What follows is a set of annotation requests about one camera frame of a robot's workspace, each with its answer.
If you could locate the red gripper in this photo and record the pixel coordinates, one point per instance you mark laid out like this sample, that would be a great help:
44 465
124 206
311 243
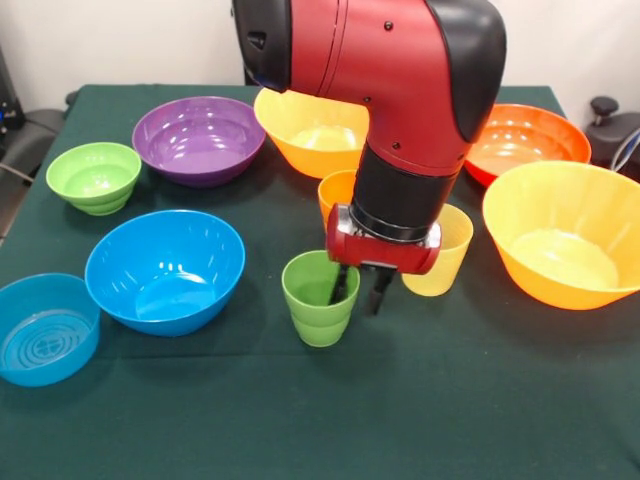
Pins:
380 255

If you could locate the green plastic cup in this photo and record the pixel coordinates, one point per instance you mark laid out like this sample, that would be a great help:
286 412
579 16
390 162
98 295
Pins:
320 325

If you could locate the round blue plastic bowl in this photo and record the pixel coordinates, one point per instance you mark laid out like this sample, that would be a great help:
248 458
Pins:
165 280

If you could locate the green plastic bowl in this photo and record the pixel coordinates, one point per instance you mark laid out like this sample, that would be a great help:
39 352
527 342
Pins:
95 185

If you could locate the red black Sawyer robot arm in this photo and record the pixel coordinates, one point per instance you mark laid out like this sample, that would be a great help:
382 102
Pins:
400 75

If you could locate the orange plastic cup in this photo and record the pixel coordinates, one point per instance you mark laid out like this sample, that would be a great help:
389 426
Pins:
337 200

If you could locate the yellow plastic cup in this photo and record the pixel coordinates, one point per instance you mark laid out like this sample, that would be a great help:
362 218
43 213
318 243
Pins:
450 270

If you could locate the dark green tablecloth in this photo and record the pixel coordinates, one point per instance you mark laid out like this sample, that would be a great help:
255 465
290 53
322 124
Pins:
400 400

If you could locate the large orange plastic bowl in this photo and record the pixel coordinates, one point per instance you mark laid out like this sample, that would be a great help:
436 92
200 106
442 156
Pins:
310 145
560 250

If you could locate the purple plastic bowl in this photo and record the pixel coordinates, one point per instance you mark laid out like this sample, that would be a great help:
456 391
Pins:
200 145

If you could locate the red plastic bowl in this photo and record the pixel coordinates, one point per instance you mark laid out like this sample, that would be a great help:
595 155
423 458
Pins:
530 145

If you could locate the black chair with knob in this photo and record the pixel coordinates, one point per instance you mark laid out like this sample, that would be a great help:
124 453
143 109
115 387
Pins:
615 130

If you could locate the shallow translucent blue bowl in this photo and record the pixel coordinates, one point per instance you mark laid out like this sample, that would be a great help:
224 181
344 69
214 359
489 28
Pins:
45 340

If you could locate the black office chair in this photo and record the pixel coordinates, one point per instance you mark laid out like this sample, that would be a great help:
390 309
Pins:
35 125

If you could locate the black computer case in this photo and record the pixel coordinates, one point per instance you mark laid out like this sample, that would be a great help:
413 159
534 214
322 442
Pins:
7 100

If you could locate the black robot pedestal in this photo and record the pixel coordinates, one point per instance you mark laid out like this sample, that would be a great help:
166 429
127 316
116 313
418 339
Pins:
249 79

